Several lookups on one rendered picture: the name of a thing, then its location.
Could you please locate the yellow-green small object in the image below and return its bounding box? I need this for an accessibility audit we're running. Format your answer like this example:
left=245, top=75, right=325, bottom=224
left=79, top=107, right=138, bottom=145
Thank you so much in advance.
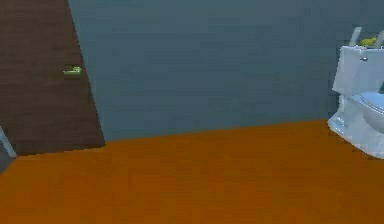
left=359, top=37, right=378, bottom=48

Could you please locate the white toilet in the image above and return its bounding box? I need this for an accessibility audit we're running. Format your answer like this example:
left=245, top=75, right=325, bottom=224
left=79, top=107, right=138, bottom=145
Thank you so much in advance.
left=327, top=45, right=384, bottom=160

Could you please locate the dark brown room door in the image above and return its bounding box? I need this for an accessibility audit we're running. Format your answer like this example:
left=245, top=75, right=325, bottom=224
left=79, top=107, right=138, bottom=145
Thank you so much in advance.
left=0, top=0, right=107, bottom=157

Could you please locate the pale grey bottle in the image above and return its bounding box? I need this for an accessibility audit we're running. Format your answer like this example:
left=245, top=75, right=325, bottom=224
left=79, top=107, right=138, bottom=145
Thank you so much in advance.
left=348, top=26, right=363, bottom=47
left=373, top=29, right=384, bottom=48

